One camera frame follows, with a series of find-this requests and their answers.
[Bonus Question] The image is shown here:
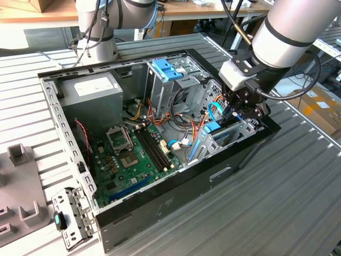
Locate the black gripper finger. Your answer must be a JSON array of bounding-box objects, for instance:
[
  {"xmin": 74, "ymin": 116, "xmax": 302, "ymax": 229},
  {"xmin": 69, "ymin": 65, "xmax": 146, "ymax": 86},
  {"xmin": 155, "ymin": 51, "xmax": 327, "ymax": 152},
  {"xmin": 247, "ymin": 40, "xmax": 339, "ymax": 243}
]
[
  {"xmin": 234, "ymin": 102, "xmax": 270, "ymax": 119},
  {"xmin": 223, "ymin": 87, "xmax": 237, "ymax": 121}
]

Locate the blue data wire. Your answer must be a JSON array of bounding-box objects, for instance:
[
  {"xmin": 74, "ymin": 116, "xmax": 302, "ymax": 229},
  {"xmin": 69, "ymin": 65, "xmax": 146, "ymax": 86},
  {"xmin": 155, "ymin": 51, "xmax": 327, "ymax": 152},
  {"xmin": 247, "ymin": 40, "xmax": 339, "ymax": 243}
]
[{"xmin": 207, "ymin": 102, "xmax": 228, "ymax": 121}]

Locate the hard disk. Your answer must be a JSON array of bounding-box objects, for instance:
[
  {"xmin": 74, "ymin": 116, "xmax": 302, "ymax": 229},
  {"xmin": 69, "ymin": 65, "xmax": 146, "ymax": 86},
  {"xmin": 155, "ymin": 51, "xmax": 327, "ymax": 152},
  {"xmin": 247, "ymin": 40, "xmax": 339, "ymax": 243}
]
[{"xmin": 188, "ymin": 117, "xmax": 245, "ymax": 162}]

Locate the metal disk bay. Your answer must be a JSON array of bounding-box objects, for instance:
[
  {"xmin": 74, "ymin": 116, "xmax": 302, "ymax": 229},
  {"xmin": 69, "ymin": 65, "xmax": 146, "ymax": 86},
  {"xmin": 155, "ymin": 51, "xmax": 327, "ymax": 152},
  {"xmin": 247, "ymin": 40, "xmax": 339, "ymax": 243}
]
[{"xmin": 186, "ymin": 114, "xmax": 267, "ymax": 163}]

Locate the cardboard box with labels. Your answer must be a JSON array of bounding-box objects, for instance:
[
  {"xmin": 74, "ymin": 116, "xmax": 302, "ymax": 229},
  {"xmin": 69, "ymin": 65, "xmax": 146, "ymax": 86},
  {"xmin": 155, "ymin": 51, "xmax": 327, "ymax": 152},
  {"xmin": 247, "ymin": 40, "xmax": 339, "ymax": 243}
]
[{"xmin": 286, "ymin": 86, "xmax": 341, "ymax": 139}]

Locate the metal drive cage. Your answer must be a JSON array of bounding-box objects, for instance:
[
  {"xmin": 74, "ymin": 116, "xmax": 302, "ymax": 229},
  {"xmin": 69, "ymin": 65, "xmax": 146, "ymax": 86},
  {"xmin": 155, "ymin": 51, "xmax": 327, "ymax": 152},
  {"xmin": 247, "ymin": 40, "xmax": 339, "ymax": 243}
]
[{"xmin": 145, "ymin": 53, "xmax": 208, "ymax": 118}]

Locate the black RAM slot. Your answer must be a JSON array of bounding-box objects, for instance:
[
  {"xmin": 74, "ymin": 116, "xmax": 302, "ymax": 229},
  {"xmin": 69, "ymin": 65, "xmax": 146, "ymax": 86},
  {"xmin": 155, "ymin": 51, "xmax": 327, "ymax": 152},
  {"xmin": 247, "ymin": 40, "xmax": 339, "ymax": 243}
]
[
  {"xmin": 136, "ymin": 129, "xmax": 165, "ymax": 173},
  {"xmin": 142, "ymin": 126, "xmax": 171, "ymax": 169}
]

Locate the black open PC case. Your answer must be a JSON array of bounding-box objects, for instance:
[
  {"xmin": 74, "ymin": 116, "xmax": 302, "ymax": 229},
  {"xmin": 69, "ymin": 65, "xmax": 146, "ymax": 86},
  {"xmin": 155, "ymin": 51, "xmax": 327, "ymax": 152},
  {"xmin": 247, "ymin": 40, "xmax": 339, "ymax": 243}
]
[{"xmin": 37, "ymin": 48, "xmax": 282, "ymax": 254}]

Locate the wooden desk with white legs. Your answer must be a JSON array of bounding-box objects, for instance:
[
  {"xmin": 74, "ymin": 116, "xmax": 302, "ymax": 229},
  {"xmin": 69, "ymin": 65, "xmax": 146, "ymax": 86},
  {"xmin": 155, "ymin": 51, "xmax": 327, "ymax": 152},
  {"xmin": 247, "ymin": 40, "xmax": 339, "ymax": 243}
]
[{"xmin": 157, "ymin": 0, "xmax": 272, "ymax": 51}]

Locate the CPU socket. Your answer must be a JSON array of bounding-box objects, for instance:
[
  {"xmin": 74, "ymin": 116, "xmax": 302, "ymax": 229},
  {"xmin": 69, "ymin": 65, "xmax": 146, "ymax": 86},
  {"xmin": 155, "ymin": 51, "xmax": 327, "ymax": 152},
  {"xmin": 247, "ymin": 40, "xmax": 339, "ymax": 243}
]
[{"xmin": 119, "ymin": 151, "xmax": 139, "ymax": 169}]

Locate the metal socket cover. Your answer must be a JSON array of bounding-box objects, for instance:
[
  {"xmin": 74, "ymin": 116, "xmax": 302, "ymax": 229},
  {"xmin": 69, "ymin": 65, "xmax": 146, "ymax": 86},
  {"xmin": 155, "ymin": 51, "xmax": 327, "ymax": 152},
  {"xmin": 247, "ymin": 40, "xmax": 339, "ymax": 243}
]
[{"xmin": 106, "ymin": 125, "xmax": 133, "ymax": 154}]

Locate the green motherboard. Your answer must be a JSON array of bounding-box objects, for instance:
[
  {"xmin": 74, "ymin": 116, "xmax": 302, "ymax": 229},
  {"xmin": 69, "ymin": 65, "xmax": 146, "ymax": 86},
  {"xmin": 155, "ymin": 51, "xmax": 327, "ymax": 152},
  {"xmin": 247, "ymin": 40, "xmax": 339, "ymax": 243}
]
[{"xmin": 89, "ymin": 122, "xmax": 184, "ymax": 209}]

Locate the blue expansion slot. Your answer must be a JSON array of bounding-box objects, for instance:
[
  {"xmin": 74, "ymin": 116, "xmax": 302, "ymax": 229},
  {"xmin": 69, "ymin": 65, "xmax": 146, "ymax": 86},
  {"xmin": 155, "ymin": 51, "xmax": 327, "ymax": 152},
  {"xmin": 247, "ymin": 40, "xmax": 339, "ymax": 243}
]
[{"xmin": 108, "ymin": 174, "xmax": 152, "ymax": 203}]

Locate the grey power supply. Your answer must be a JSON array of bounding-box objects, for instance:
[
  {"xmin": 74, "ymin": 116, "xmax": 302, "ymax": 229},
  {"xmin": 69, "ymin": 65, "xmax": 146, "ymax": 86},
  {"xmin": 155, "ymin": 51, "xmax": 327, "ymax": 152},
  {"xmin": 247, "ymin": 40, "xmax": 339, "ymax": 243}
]
[{"xmin": 57, "ymin": 71, "xmax": 124, "ymax": 131}]

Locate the black case fan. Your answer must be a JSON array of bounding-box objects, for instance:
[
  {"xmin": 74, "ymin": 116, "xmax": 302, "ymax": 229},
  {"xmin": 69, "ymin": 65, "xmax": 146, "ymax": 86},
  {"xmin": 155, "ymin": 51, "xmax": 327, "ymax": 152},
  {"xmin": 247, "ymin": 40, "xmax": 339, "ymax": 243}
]
[{"xmin": 73, "ymin": 118, "xmax": 94, "ymax": 171}]

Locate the black latch with blue stripe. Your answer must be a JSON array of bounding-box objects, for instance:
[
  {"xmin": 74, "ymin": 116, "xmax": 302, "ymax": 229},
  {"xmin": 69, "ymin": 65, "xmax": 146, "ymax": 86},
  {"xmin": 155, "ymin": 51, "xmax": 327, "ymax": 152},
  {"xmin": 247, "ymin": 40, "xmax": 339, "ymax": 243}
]
[{"xmin": 53, "ymin": 211, "xmax": 69, "ymax": 230}]

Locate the brown wooden box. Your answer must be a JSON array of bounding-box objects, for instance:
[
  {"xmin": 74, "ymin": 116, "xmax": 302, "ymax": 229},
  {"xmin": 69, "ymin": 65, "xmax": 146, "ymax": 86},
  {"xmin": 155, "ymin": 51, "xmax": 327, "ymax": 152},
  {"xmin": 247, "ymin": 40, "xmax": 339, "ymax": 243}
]
[{"xmin": 28, "ymin": 0, "xmax": 54, "ymax": 13}]

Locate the light wooden desk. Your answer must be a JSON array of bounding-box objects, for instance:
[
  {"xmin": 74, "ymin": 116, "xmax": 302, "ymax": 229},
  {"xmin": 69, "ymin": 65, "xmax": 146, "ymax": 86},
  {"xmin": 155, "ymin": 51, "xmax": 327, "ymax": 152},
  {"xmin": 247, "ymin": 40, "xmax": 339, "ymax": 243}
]
[{"xmin": 0, "ymin": 0, "xmax": 80, "ymax": 23}]

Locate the grey parts rack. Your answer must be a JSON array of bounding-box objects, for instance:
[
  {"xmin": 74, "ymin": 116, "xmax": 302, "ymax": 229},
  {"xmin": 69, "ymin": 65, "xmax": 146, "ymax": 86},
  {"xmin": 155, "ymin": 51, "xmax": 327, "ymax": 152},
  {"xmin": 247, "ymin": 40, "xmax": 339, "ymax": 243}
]
[{"xmin": 0, "ymin": 143, "xmax": 51, "ymax": 247}]

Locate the black camera bracket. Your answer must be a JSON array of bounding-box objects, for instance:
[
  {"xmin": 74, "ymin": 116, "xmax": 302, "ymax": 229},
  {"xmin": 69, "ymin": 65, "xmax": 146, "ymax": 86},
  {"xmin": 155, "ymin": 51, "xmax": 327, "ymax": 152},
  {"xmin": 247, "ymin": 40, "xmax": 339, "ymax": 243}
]
[{"xmin": 230, "ymin": 54, "xmax": 267, "ymax": 74}]

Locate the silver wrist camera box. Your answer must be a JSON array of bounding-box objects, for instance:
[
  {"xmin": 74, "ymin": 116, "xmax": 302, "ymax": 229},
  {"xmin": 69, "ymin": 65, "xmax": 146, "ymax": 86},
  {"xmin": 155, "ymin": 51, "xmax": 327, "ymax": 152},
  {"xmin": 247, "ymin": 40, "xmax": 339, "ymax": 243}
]
[{"xmin": 218, "ymin": 60, "xmax": 257, "ymax": 92}]

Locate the black camera cable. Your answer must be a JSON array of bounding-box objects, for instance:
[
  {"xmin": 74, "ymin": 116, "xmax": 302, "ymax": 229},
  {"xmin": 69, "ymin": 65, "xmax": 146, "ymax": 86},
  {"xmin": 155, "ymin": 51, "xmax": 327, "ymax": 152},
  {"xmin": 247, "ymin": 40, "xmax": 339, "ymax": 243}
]
[{"xmin": 245, "ymin": 50, "xmax": 323, "ymax": 101}]

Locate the metal frame slat table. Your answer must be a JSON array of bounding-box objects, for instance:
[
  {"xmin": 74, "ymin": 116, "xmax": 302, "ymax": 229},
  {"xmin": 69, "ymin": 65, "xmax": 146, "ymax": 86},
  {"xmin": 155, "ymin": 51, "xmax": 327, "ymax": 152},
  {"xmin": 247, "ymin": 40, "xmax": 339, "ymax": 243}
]
[{"xmin": 313, "ymin": 23, "xmax": 341, "ymax": 78}]

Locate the white connector with blue wire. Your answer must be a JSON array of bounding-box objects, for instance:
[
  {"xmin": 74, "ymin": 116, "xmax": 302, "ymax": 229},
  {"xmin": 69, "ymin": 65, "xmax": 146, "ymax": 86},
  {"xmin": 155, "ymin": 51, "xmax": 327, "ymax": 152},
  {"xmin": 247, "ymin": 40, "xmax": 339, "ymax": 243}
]
[{"xmin": 167, "ymin": 138, "xmax": 193, "ymax": 151}]

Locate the orange red wire bundle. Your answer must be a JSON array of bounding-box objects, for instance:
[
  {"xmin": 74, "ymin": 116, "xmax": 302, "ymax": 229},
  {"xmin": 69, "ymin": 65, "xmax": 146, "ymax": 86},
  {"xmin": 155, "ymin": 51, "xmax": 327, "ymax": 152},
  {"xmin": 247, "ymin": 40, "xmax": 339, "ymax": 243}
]
[{"xmin": 122, "ymin": 97, "xmax": 210, "ymax": 142}]

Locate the blue drive carrier handle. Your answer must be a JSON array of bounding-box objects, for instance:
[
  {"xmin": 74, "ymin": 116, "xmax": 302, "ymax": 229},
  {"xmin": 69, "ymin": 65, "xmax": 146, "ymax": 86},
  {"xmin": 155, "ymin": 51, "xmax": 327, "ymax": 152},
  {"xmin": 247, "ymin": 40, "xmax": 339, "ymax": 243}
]
[{"xmin": 152, "ymin": 59, "xmax": 183, "ymax": 81}]

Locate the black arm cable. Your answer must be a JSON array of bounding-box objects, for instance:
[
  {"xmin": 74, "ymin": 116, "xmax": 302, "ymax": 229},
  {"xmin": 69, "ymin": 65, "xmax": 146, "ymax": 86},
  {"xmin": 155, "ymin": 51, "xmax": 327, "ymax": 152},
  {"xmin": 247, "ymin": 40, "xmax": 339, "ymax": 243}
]
[{"xmin": 69, "ymin": 0, "xmax": 110, "ymax": 68}]

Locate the metal expansion bracket cover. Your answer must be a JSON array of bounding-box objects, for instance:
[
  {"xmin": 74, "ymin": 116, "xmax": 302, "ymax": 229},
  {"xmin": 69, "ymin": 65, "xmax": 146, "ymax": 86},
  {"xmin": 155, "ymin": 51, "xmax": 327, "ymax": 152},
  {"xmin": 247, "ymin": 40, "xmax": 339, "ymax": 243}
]
[{"xmin": 51, "ymin": 186, "xmax": 95, "ymax": 251}]

